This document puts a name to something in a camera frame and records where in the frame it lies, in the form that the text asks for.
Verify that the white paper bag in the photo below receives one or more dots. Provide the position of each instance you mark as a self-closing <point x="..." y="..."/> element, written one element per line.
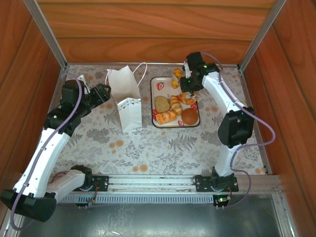
<point x="129" y="116"/>

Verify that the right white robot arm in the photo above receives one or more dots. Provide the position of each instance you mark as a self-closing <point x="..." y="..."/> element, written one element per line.
<point x="219" y="93"/>

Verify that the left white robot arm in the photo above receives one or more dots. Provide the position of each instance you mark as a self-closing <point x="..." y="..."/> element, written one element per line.
<point x="47" y="153"/>

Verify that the small yellow fake bread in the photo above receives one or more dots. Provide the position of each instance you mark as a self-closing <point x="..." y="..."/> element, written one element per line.
<point x="175" y="84"/>
<point x="177" y="72"/>

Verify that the striped fake croissant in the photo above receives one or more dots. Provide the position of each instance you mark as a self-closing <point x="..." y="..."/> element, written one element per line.
<point x="175" y="105"/>

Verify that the round brown fake bun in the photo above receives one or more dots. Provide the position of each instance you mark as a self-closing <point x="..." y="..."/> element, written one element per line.
<point x="190" y="116"/>

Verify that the brown oval fake bread slice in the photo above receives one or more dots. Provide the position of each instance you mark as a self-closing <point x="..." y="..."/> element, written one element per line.
<point x="162" y="103"/>

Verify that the orange twisted fake bread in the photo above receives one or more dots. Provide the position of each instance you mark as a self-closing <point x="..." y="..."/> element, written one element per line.
<point x="166" y="117"/>

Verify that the strawberry print tray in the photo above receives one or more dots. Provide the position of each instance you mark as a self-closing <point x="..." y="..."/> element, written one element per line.
<point x="168" y="89"/>

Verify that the floral print table cover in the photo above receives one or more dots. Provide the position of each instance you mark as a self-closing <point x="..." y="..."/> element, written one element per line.
<point x="158" y="148"/>

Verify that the small circuit board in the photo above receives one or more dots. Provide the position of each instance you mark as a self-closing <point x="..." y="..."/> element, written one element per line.
<point x="222" y="200"/>
<point x="91" y="201"/>

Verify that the grey metal sheet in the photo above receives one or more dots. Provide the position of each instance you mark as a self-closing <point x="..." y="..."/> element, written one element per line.
<point x="148" y="219"/>

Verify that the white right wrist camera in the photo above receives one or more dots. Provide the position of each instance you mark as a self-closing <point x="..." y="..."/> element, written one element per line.
<point x="187" y="69"/>

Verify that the aluminium table edge rail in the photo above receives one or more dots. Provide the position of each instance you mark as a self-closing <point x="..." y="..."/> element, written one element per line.
<point x="58" y="90"/>
<point x="160" y="64"/>
<point x="265" y="160"/>

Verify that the aluminium frame post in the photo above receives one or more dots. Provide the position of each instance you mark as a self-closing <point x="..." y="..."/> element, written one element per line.
<point x="47" y="37"/>
<point x="261" y="37"/>

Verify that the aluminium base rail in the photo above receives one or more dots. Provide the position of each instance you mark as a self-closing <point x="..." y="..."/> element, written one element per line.
<point x="153" y="184"/>

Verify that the aluminium frame bar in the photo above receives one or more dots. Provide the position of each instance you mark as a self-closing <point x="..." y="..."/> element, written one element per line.
<point x="284" y="217"/>

